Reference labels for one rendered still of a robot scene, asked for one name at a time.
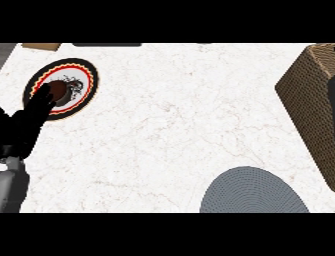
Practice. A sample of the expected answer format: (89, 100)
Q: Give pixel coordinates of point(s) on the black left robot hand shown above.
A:
(20, 133)

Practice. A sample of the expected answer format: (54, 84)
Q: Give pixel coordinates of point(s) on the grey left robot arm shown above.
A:
(0, 190)

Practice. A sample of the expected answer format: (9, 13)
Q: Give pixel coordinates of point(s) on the dark purple eggplant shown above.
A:
(58, 89)

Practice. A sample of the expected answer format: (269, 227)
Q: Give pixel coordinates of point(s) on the brown wicker basket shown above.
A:
(305, 110)

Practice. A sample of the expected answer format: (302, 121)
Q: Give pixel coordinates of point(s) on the round grey woven placemat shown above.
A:
(251, 193)

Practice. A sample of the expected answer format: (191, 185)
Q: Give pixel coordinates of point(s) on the tan wooden board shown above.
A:
(42, 46)

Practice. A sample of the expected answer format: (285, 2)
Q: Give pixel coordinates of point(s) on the dark flat appliance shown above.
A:
(107, 44)

